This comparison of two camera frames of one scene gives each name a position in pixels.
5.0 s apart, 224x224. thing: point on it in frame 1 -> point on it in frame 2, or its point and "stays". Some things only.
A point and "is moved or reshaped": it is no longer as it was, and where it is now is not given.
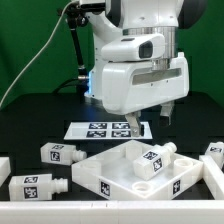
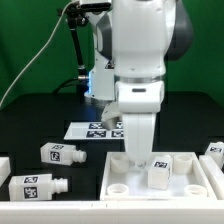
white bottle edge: (215, 150) stays
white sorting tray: (114, 169) is moved or reshaped
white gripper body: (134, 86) -> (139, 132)
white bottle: (155, 162) -> (160, 172)
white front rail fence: (112, 212) stays
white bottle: (36, 187) stays
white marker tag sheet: (105, 130) stays
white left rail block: (5, 169) stays
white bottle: (61, 154) stays
